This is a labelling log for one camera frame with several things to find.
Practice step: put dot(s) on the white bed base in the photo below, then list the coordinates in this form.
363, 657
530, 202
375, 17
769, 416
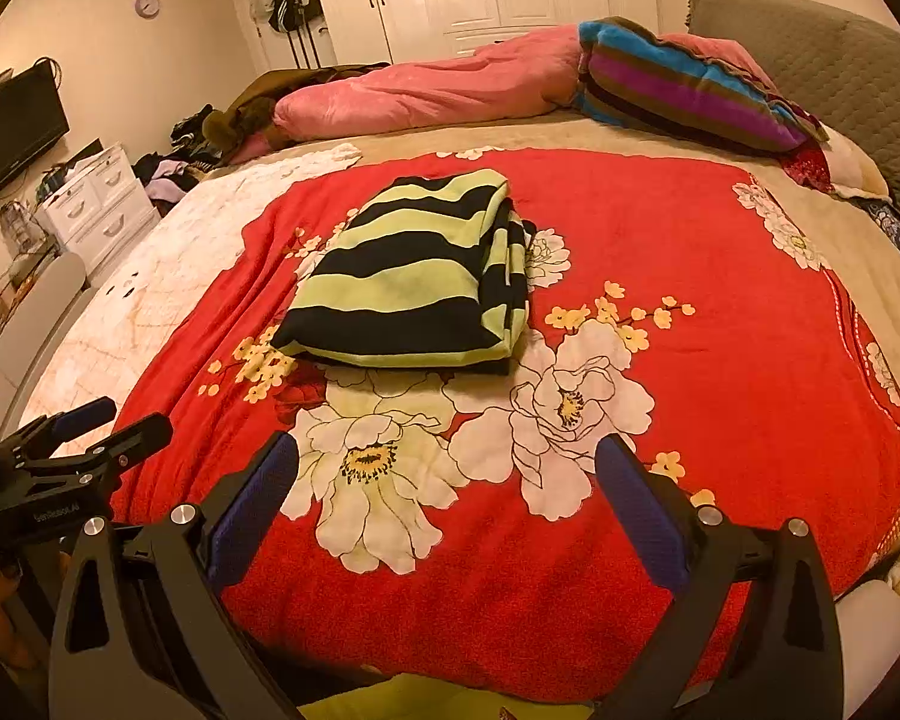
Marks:
874, 645

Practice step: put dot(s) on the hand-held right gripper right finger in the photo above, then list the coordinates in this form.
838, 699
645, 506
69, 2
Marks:
645, 517

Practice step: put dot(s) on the cluttered dressing table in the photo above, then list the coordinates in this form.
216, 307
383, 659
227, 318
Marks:
7, 240

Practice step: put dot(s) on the pile of clothes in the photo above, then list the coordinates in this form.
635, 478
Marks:
172, 172

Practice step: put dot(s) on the black television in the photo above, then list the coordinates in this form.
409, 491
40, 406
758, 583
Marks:
7, 135

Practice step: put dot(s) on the dark red patterned cloth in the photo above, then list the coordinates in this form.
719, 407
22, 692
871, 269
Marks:
806, 165

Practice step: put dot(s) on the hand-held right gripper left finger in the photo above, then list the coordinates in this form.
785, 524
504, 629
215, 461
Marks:
251, 517

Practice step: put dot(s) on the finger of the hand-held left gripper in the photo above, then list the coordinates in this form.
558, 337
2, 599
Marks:
131, 441
82, 414

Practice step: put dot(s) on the white drawer chest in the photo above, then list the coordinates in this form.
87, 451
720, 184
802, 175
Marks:
97, 202

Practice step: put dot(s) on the yellow-green garment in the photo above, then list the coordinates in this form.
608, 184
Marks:
435, 701

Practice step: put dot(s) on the grey quilted headboard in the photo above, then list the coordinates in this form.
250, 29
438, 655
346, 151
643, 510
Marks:
832, 67

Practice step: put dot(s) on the cream pillow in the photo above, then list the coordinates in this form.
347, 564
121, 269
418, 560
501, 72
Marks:
855, 165

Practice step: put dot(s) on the pink quilt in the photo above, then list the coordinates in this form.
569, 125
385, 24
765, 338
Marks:
420, 90

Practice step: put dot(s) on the cream patterned quilt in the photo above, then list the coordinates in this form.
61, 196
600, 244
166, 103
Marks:
180, 240

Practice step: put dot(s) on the brown fur-trimmed coat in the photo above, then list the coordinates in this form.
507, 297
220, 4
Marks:
270, 86

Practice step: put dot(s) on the round wall clock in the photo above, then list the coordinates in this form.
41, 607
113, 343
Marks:
148, 4

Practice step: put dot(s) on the hanging bags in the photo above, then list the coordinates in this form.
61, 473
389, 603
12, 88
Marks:
285, 0

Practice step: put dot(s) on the red floral blanket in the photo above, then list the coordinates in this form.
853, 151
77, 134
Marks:
682, 240

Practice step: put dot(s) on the multicolour striped pillow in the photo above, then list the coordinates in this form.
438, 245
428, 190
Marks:
682, 82

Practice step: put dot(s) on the green black striped sweater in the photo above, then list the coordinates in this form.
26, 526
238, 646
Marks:
405, 277

